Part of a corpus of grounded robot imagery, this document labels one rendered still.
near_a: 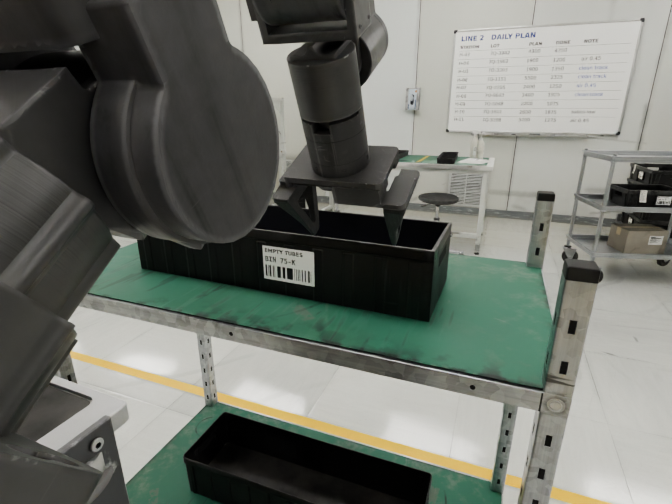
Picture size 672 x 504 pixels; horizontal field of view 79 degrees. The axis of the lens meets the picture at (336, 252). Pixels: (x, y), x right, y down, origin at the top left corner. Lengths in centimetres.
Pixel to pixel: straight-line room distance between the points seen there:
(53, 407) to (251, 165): 27
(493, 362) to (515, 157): 484
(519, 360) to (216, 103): 50
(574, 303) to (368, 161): 26
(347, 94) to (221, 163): 21
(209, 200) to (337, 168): 23
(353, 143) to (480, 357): 33
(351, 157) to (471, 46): 500
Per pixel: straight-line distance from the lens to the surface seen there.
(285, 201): 43
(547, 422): 57
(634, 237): 384
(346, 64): 35
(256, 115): 19
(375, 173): 39
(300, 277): 68
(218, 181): 17
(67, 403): 39
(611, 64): 540
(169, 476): 129
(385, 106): 551
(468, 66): 534
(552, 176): 540
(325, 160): 38
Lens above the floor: 125
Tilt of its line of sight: 19 degrees down
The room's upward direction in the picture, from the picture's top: straight up
